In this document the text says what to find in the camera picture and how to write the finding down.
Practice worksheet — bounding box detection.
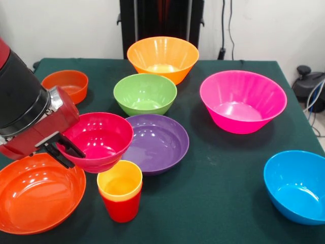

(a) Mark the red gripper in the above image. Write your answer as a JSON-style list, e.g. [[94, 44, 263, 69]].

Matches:
[[0, 86, 86, 169]]

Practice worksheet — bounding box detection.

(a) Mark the small crimson bowl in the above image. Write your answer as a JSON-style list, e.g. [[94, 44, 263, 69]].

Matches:
[[57, 112, 134, 174]]

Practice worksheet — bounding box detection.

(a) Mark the stack of yellow cups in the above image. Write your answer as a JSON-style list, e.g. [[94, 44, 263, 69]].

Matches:
[[97, 160, 143, 202]]

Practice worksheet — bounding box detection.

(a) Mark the small orange bowl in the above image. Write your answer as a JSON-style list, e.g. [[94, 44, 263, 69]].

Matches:
[[41, 70, 89, 105]]

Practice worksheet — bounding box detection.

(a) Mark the red cup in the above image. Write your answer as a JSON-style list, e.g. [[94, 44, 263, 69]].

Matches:
[[101, 193, 142, 223]]

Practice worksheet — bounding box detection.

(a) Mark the purple bowl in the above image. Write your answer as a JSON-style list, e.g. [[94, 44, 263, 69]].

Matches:
[[121, 114, 189, 176]]

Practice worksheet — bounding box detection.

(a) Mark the large red-orange bowl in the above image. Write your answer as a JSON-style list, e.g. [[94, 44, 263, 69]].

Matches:
[[0, 152, 87, 235]]

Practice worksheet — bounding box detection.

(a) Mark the green bowl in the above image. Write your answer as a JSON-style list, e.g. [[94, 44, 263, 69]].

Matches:
[[113, 73, 178, 116]]

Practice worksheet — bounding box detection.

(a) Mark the black chair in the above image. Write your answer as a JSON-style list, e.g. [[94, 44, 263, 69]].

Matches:
[[10, 58, 41, 82]]

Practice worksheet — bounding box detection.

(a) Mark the large light orange bowl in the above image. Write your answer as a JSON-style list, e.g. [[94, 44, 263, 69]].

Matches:
[[126, 37, 200, 85]]

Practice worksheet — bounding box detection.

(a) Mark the dark green table cloth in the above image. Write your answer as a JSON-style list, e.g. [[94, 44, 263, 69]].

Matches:
[[0, 57, 325, 244]]

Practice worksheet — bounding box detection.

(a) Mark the large magenta bowl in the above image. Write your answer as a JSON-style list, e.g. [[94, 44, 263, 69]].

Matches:
[[200, 70, 288, 135]]

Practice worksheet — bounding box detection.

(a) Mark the blue bowl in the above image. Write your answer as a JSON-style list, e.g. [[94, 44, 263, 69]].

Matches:
[[264, 150, 325, 226]]

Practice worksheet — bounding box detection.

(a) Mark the black wall cable with plug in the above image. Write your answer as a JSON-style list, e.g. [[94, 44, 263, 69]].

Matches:
[[217, 0, 228, 60]]

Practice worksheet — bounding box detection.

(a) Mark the black device with cables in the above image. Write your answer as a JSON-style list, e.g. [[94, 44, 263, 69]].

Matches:
[[292, 65, 325, 113]]

